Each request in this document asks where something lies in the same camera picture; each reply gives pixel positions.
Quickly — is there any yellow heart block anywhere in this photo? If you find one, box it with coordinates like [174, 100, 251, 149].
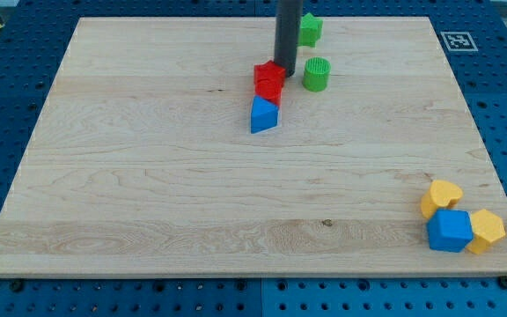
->
[420, 180, 464, 219]

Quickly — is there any green cylinder block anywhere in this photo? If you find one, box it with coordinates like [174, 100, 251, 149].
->
[302, 57, 331, 92]

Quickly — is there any blue cube block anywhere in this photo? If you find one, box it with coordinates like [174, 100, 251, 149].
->
[426, 209, 474, 253]

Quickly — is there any red cylinder block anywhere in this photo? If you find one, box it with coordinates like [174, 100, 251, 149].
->
[255, 80, 283, 107]

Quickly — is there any red star block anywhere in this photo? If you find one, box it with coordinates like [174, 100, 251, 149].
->
[253, 60, 286, 86]

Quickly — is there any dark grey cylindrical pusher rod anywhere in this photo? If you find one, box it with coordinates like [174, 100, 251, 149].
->
[274, 0, 303, 77]

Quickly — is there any yellow hexagon block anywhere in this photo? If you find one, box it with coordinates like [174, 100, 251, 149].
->
[466, 209, 506, 254]

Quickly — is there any blue triangle block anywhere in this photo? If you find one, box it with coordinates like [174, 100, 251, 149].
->
[250, 95, 279, 134]

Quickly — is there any green star block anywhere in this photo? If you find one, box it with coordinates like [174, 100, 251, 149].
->
[298, 12, 323, 48]

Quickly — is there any white fiducial marker tag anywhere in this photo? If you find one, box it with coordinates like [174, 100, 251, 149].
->
[441, 31, 478, 52]

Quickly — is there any light wooden board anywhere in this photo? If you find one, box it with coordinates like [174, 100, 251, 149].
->
[0, 17, 507, 279]

